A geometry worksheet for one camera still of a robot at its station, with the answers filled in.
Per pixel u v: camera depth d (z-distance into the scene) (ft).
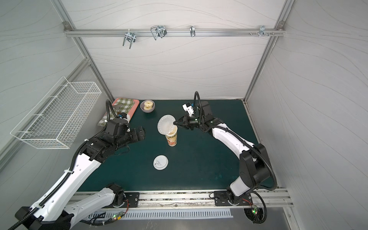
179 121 2.50
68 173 1.36
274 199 2.49
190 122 2.32
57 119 2.26
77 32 2.63
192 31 2.56
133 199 2.41
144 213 2.31
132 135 2.09
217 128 1.88
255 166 1.44
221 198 2.44
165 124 2.62
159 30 2.51
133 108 3.79
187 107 2.46
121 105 3.80
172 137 2.75
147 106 3.56
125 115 2.12
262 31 2.51
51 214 1.23
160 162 2.82
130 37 2.58
